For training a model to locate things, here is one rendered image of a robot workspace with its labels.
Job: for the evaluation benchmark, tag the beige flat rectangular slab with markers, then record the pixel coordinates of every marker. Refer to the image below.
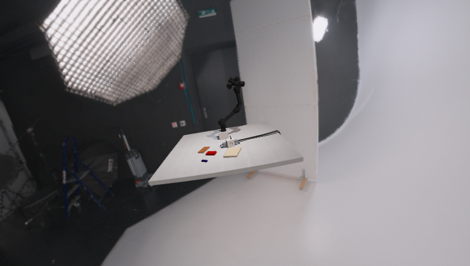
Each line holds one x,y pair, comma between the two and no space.
232,152

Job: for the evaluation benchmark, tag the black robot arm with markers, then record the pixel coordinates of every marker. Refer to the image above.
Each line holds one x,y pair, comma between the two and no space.
238,106

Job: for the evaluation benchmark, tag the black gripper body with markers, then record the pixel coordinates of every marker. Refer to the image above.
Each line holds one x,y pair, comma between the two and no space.
236,79

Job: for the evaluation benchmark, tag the brown flat rectangular board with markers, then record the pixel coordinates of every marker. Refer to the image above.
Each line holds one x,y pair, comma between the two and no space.
203,150

